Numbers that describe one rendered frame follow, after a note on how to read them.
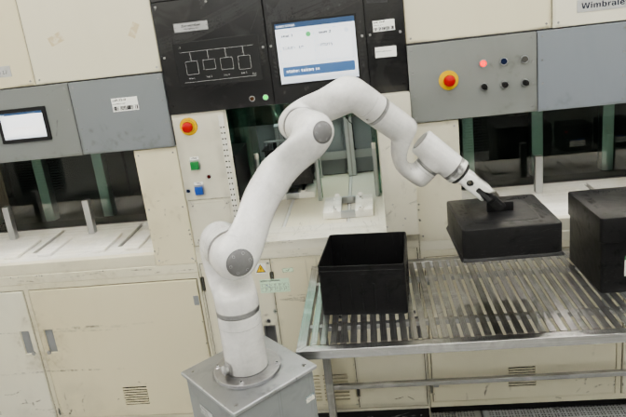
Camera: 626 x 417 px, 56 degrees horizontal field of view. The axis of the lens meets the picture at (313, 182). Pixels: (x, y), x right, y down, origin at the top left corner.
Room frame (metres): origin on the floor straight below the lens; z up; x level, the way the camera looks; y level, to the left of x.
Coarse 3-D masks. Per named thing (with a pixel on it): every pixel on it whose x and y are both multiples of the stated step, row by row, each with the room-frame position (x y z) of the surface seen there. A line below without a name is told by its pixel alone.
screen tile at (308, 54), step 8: (288, 32) 2.14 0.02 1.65; (296, 32) 2.13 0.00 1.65; (304, 32) 2.13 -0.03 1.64; (312, 32) 2.13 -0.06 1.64; (280, 40) 2.14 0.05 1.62; (288, 40) 2.14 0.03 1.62; (296, 40) 2.13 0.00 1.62; (304, 40) 2.13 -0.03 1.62; (312, 40) 2.13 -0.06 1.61; (280, 48) 2.14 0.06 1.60; (312, 48) 2.13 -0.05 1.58; (288, 56) 2.14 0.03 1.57; (296, 56) 2.13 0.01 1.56; (304, 56) 2.13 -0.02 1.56; (312, 56) 2.13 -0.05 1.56
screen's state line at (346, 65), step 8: (312, 64) 2.13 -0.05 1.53; (320, 64) 2.13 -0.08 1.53; (328, 64) 2.12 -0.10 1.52; (336, 64) 2.12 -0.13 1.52; (344, 64) 2.12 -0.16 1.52; (352, 64) 2.11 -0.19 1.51; (288, 72) 2.14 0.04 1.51; (296, 72) 2.14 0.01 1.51; (304, 72) 2.13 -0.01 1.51; (312, 72) 2.13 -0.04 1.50; (320, 72) 2.13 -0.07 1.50; (328, 72) 2.12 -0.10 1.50
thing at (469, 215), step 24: (456, 216) 1.71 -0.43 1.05; (480, 216) 1.68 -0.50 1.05; (504, 216) 1.66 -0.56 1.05; (528, 216) 1.64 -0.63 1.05; (552, 216) 1.62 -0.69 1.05; (456, 240) 1.68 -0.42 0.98; (480, 240) 1.58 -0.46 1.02; (504, 240) 1.58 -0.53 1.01; (528, 240) 1.57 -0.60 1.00; (552, 240) 1.56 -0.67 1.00
